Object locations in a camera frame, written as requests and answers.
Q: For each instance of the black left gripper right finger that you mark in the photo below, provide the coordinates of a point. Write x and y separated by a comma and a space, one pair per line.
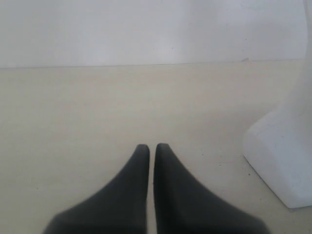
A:
184, 206

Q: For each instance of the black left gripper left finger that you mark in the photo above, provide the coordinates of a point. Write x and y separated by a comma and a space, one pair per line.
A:
120, 207

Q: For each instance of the white mannequin head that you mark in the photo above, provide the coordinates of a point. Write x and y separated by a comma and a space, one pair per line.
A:
279, 145

